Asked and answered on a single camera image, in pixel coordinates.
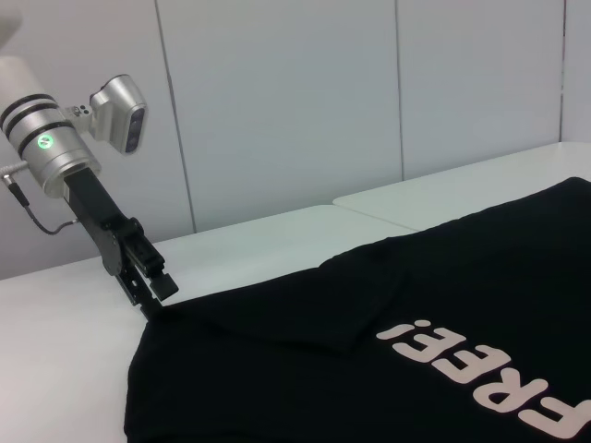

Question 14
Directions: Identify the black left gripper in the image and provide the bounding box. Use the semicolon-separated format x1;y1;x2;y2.
62;165;180;322

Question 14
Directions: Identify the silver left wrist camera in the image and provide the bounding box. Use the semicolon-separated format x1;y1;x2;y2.
64;73;149;156

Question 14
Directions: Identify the black shirt with FREE print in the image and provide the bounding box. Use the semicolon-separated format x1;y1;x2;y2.
123;175;591;443

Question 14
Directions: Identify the left gripper cable with connector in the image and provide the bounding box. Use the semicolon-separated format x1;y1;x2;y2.
0;159;82;236

